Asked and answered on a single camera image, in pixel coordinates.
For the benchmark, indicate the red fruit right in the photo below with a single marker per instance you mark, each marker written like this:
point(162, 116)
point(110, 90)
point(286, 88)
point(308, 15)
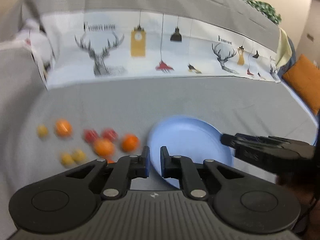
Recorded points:
point(109, 134)

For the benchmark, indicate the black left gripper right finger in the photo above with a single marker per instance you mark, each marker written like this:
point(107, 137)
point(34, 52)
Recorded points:
point(244, 202)

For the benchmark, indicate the red fruit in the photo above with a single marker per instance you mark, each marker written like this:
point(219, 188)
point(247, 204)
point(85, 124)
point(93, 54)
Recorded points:
point(109, 134)
point(90, 136)

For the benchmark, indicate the pale yellow cloth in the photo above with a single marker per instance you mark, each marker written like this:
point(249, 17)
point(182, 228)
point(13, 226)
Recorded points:
point(284, 51)

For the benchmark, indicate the orange fruit front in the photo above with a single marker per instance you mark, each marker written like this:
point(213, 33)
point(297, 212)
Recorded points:
point(103, 147)

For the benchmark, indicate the deer print sofa cloth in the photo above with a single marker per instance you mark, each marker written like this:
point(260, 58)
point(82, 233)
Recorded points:
point(83, 47)

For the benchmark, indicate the orange cushion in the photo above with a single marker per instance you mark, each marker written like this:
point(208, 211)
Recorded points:
point(303, 77)

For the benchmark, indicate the small yellow fruit far left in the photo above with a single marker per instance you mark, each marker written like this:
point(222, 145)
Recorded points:
point(42, 131)

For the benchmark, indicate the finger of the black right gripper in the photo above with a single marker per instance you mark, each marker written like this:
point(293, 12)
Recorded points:
point(228, 140)

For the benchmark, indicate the light blue plate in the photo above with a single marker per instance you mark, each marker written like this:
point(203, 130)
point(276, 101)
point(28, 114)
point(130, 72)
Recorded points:
point(185, 136)

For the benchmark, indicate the green patterned blanket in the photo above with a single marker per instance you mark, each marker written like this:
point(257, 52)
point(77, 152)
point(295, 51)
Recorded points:
point(266, 9)

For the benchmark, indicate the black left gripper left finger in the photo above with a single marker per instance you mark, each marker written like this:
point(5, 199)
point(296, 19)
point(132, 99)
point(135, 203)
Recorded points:
point(67, 200)

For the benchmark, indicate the grey sofa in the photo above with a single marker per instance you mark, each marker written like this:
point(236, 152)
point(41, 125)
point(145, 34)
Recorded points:
point(233, 105)

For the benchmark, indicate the red fruit left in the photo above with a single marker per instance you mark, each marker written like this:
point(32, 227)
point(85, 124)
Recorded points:
point(90, 136)

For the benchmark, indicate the orange fruit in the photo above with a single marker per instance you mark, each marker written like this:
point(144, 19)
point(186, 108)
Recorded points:
point(103, 147)
point(129, 143)
point(63, 128)

